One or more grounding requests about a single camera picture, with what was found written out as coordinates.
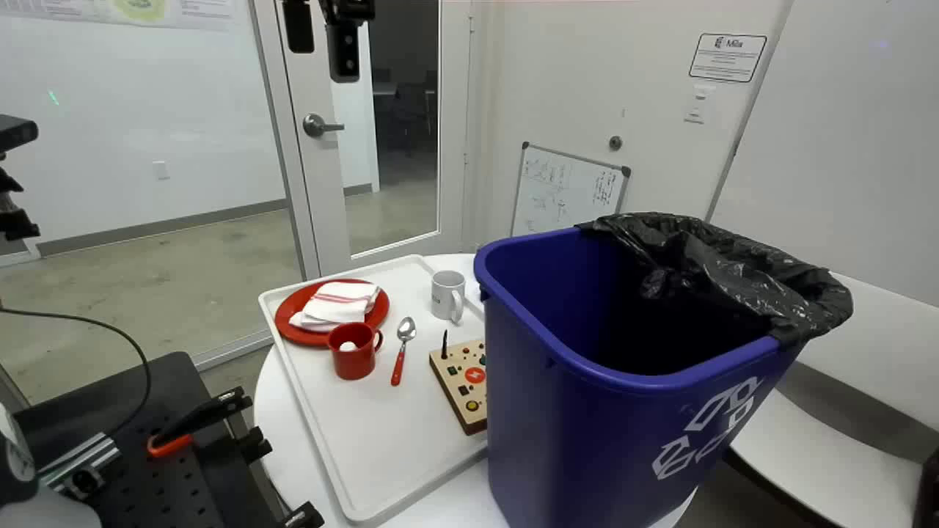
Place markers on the round white table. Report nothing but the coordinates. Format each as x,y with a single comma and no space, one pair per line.
440,503

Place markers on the blue recycling trash bin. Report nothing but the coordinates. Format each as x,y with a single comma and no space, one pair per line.
604,408

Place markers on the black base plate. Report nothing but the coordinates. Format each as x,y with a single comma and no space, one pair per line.
91,452

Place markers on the black clamp orange handle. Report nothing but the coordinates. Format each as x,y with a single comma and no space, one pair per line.
179,436

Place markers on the red mug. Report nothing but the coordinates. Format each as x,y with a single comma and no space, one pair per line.
352,349

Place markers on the black trash bag liner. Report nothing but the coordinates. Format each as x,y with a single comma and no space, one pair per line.
688,265

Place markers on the white plastic tray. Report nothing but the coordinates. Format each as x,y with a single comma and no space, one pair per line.
381,430

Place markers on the red-handled metal spoon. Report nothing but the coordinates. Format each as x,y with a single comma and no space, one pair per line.
405,334

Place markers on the red plate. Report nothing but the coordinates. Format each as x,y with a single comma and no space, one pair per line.
320,337

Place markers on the white red-striped tea towel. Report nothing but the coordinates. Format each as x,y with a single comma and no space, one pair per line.
334,302

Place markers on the wooden busy board toy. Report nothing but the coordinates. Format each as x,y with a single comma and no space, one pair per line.
460,377

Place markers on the wall notice sign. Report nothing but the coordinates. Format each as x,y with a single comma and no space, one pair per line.
725,57

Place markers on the door with metal handle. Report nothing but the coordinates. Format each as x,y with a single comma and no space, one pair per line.
372,167

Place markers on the leaning whiteboard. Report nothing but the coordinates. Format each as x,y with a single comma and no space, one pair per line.
562,189

